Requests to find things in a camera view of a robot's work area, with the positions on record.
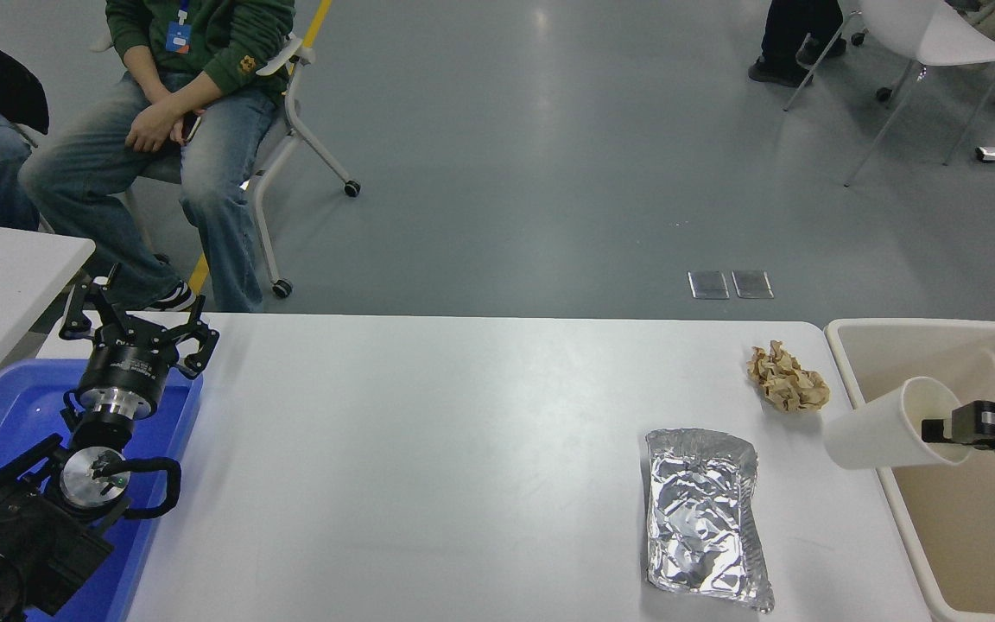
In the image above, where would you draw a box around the blue plastic tray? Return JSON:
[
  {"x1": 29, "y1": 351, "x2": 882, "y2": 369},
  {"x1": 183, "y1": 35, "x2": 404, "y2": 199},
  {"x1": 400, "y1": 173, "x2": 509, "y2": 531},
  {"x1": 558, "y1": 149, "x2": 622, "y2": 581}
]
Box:
[{"x1": 0, "y1": 359, "x2": 205, "y2": 622}]

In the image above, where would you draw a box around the seated person's left hand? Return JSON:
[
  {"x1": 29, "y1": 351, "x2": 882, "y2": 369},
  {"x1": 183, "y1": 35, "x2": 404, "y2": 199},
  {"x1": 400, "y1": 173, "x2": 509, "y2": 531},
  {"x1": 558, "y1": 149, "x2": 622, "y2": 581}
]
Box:
[{"x1": 124, "y1": 102, "x2": 186, "y2": 155}]

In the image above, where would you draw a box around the foil tray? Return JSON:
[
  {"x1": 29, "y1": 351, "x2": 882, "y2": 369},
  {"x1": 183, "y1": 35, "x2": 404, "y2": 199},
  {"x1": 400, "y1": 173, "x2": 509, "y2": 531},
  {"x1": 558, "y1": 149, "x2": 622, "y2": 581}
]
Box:
[{"x1": 644, "y1": 427, "x2": 776, "y2": 614}]

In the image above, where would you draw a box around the grey wheeled office chair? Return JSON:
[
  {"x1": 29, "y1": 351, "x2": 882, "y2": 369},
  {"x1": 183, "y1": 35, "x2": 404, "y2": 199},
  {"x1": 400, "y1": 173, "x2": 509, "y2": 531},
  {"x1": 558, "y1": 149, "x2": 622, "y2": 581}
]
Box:
[{"x1": 87, "y1": 33, "x2": 362, "y2": 300}]

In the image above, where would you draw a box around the tan paper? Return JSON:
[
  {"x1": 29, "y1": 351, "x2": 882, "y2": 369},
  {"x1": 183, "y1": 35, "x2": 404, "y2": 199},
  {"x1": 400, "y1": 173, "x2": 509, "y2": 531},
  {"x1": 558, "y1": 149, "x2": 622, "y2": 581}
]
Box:
[{"x1": 746, "y1": 340, "x2": 832, "y2": 413}]

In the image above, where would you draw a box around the seated person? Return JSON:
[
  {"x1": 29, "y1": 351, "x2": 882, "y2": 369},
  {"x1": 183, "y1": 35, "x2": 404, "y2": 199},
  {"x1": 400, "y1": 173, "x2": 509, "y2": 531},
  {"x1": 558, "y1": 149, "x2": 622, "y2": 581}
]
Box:
[{"x1": 18, "y1": 0, "x2": 295, "y2": 313}]

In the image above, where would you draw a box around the person in black trousers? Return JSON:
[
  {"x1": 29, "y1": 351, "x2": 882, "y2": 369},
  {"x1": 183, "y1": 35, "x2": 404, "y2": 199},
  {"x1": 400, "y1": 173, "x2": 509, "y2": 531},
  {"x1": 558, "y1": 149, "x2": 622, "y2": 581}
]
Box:
[{"x1": 746, "y1": 0, "x2": 848, "y2": 87}]

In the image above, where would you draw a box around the blue lanyard with badge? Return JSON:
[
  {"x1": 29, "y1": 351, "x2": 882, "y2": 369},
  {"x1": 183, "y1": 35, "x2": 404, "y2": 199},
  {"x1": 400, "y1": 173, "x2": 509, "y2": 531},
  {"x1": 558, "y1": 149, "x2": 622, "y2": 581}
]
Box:
[{"x1": 164, "y1": 0, "x2": 194, "y2": 54}]

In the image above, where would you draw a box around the large pale plastic bin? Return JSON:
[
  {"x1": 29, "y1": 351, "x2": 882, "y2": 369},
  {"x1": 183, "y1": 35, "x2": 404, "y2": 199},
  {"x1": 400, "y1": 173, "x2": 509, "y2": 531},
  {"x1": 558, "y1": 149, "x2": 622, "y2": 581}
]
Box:
[{"x1": 824, "y1": 318, "x2": 995, "y2": 622}]

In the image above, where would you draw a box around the white shell chair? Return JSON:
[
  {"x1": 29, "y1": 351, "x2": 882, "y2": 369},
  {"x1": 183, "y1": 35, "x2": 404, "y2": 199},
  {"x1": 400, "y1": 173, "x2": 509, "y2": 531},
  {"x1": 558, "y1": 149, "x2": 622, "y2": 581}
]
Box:
[{"x1": 784, "y1": 0, "x2": 995, "y2": 187}]

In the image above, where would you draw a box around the white paper cup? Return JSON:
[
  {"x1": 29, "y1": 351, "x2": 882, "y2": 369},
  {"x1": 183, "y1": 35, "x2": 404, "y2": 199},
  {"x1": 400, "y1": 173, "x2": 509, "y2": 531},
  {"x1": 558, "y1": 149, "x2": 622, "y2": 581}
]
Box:
[{"x1": 823, "y1": 377, "x2": 973, "y2": 470}]

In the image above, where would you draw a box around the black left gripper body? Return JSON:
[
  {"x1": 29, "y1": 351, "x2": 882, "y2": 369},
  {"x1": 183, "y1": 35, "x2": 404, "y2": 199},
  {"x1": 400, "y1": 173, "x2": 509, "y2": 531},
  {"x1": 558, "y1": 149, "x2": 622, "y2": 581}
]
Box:
[{"x1": 77, "y1": 337, "x2": 172, "y2": 409}]

